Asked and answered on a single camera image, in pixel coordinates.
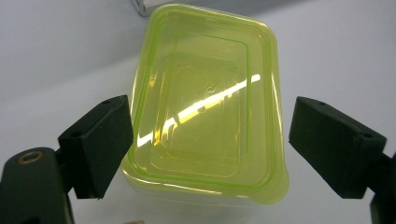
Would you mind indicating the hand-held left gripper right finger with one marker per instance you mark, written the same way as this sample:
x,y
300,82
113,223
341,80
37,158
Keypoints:
x,y
336,146

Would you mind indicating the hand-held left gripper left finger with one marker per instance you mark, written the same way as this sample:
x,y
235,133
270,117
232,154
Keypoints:
x,y
93,146

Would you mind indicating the green lidded plastic container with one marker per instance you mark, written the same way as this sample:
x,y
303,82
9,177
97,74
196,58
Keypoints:
x,y
205,105

